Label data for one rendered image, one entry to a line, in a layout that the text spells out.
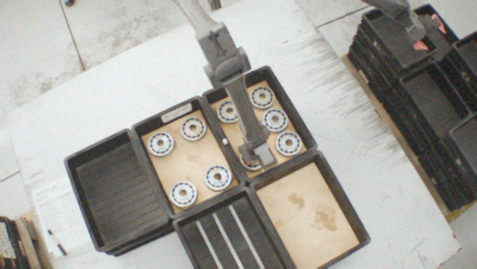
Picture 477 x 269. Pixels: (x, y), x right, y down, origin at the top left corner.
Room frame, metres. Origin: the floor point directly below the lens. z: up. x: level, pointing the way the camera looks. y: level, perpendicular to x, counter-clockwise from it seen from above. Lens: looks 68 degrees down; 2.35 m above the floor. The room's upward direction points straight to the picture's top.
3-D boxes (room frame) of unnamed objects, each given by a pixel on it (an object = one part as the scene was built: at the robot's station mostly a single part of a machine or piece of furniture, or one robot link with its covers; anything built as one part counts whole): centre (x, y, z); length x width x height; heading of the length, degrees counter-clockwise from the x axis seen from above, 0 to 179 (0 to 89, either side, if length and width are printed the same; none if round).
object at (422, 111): (0.97, -1.10, 0.31); 0.40 x 0.30 x 0.34; 28
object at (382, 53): (1.32, -0.91, 0.37); 0.40 x 0.30 x 0.45; 28
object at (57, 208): (0.28, 0.77, 0.70); 0.33 x 0.23 x 0.01; 28
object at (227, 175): (0.42, 0.08, 0.86); 0.10 x 0.10 x 0.01
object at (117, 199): (0.35, 0.46, 0.87); 0.40 x 0.30 x 0.11; 27
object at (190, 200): (0.36, 0.20, 0.86); 0.10 x 0.10 x 0.01
